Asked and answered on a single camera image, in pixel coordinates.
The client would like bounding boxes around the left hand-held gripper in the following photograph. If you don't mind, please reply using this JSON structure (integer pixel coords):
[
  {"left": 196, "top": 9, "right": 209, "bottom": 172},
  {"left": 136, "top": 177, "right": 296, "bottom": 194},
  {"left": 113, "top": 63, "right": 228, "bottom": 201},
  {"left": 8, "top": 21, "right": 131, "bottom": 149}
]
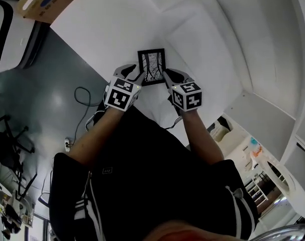
[{"left": 104, "top": 64, "right": 146, "bottom": 112}]

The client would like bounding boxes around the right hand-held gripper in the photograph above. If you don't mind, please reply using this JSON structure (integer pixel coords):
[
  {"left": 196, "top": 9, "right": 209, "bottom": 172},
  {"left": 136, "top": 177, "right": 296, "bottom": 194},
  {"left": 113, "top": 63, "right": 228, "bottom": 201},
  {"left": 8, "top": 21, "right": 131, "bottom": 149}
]
[{"left": 163, "top": 68, "right": 202, "bottom": 112}]

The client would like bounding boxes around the left hand-held gripper cable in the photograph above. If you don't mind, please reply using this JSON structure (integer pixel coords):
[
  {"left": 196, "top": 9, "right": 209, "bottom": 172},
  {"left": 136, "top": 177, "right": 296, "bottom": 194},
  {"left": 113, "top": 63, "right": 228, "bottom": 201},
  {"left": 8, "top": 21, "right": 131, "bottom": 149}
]
[{"left": 85, "top": 108, "right": 109, "bottom": 133}]

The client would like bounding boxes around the person's black striped shirt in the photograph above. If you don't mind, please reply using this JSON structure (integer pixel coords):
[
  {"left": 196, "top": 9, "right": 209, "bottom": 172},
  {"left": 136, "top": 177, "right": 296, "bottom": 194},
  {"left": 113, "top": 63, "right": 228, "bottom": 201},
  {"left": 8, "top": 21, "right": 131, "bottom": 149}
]
[{"left": 48, "top": 106, "right": 259, "bottom": 241}]

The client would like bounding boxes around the thin black looped cable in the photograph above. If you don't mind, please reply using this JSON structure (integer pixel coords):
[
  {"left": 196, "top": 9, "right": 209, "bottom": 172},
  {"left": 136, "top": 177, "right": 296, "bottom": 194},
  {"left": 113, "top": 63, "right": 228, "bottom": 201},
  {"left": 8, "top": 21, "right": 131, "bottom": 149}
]
[{"left": 73, "top": 86, "right": 101, "bottom": 146}]

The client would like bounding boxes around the person's left forearm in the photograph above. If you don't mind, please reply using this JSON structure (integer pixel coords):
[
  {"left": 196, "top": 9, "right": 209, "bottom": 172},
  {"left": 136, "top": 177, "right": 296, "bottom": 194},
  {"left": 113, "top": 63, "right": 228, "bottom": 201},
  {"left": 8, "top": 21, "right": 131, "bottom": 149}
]
[{"left": 67, "top": 106, "right": 123, "bottom": 166}]

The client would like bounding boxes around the white desk with drawers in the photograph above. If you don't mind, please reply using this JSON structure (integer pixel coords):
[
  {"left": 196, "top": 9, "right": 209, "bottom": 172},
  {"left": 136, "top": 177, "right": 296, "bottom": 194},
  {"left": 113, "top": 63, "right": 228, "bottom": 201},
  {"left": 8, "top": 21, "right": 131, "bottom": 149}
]
[{"left": 49, "top": 0, "right": 305, "bottom": 166}]

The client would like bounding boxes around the person's right forearm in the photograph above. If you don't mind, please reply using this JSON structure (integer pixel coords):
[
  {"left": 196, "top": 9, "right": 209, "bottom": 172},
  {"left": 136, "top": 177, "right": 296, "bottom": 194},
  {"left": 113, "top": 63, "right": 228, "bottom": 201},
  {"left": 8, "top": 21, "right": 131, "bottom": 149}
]
[{"left": 183, "top": 110, "right": 225, "bottom": 166}]

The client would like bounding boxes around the cream curved-leg stool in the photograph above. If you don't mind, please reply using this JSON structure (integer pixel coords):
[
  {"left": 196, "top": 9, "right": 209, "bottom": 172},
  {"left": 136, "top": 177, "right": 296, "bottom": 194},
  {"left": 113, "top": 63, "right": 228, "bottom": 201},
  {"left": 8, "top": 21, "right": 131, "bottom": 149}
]
[{"left": 207, "top": 114, "right": 234, "bottom": 143}]

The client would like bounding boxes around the black metal chair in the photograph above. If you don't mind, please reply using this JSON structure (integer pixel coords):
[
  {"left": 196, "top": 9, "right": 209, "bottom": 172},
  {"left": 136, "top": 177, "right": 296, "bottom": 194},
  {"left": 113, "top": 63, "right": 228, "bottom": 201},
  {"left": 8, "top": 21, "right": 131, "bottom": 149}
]
[{"left": 0, "top": 114, "right": 38, "bottom": 203}]

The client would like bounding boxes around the right hand-held gripper cable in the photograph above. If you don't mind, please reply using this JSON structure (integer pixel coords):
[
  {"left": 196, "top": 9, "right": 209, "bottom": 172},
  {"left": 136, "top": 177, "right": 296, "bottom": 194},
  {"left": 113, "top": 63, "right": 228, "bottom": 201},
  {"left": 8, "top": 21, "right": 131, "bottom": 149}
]
[{"left": 164, "top": 108, "right": 186, "bottom": 131}]

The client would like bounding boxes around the brown cardboard box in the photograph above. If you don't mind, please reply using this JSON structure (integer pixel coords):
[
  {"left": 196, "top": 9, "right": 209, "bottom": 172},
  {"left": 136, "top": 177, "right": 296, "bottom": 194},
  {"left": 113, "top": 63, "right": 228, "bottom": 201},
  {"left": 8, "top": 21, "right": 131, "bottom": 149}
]
[{"left": 17, "top": 0, "right": 86, "bottom": 25}]

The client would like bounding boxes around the person's head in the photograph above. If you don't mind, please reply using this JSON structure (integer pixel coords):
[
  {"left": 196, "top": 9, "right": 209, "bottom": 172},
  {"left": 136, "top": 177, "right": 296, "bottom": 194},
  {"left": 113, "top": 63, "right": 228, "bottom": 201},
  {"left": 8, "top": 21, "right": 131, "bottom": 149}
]
[{"left": 152, "top": 219, "right": 246, "bottom": 241}]

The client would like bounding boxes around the hand-held gripper cable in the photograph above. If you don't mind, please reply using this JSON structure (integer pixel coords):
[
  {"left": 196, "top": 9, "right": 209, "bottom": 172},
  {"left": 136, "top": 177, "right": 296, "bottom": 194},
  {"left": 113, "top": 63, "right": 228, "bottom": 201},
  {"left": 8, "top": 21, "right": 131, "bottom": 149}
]
[
  {"left": 85, "top": 108, "right": 109, "bottom": 133},
  {"left": 164, "top": 108, "right": 186, "bottom": 131}
]

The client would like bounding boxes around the black picture frame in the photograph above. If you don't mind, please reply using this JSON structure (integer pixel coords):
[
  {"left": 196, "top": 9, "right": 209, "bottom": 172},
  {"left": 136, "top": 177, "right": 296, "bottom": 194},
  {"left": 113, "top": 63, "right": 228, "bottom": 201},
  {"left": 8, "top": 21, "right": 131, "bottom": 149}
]
[{"left": 137, "top": 48, "right": 166, "bottom": 87}]

